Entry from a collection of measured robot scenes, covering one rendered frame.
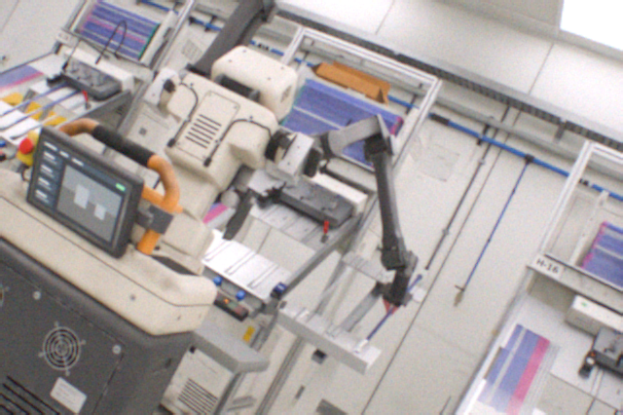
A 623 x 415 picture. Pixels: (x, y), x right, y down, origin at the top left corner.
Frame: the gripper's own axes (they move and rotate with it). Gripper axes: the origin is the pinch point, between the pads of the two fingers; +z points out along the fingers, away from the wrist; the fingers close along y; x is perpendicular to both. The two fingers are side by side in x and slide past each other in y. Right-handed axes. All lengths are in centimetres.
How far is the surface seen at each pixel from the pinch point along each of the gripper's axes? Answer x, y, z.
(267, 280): 7.1, 46.7, 10.4
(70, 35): -61, 245, -5
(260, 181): -42, 87, 10
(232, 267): 11, 61, 11
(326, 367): 18.6, 10.3, 21.5
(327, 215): -36, 48, 4
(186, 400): 33, 62, 74
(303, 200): -37, 61, 4
